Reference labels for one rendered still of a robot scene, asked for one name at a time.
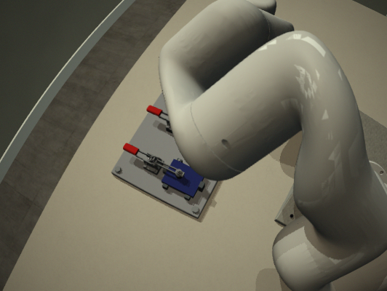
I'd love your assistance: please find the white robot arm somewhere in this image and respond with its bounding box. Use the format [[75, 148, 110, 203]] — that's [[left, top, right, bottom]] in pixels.
[[159, 0, 387, 291]]

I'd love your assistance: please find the toggle clamp with red handle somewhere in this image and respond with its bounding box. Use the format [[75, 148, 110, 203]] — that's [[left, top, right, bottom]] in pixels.
[[146, 105, 172, 133]]

